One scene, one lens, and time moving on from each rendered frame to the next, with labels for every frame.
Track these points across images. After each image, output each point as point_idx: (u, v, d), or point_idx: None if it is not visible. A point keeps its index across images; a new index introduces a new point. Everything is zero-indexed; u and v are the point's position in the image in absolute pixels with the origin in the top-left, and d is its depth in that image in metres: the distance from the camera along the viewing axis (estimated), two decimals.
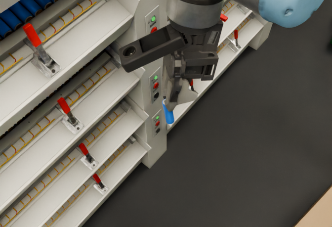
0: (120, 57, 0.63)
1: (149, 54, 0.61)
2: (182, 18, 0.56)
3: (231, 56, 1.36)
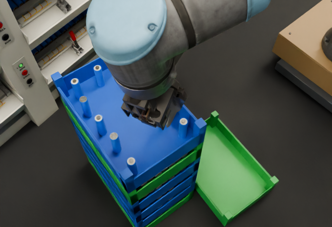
0: None
1: None
2: None
3: None
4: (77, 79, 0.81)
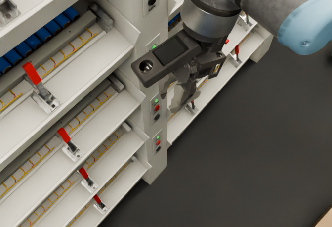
0: (138, 73, 0.60)
1: (170, 67, 0.60)
2: (209, 29, 0.56)
3: (232, 70, 1.35)
4: None
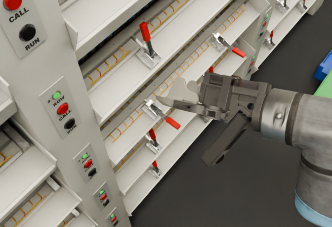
0: (213, 164, 0.69)
1: None
2: None
3: (201, 126, 1.28)
4: None
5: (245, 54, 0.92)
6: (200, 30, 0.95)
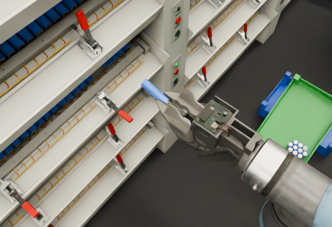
0: None
1: None
2: None
3: (118, 179, 1.16)
4: (108, 65, 0.85)
5: (132, 119, 0.80)
6: (83, 90, 0.82)
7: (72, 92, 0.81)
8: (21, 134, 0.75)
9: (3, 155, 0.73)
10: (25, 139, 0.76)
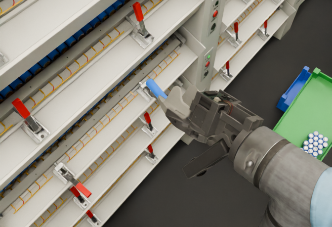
0: (195, 175, 0.71)
1: None
2: None
3: (148, 168, 1.20)
4: (148, 56, 0.90)
5: None
6: (126, 79, 0.87)
7: None
8: None
9: (56, 139, 0.78)
10: (75, 125, 0.80)
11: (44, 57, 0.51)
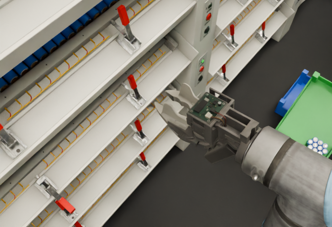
0: None
1: None
2: None
3: (141, 176, 1.16)
4: None
5: (129, 75, 0.77)
6: None
7: None
8: None
9: None
10: None
11: (15, 66, 0.47)
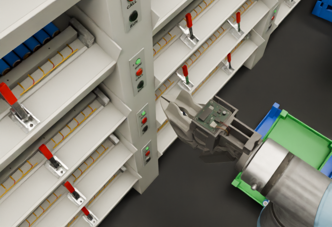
0: None
1: None
2: None
3: None
4: None
5: (41, 145, 0.67)
6: None
7: None
8: None
9: None
10: None
11: None
